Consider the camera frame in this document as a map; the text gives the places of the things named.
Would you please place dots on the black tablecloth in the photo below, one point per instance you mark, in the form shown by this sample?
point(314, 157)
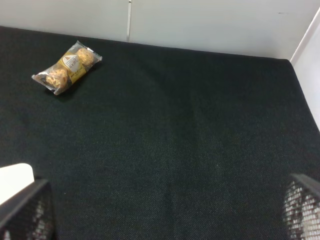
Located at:
point(157, 143)

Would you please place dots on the Ferrero chocolate packet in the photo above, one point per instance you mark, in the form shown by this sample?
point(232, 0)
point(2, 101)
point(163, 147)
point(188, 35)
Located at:
point(72, 66)

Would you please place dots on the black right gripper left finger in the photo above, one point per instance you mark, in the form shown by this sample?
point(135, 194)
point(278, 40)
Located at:
point(29, 215)

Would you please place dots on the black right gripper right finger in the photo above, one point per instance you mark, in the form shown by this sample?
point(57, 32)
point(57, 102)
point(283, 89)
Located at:
point(301, 209)

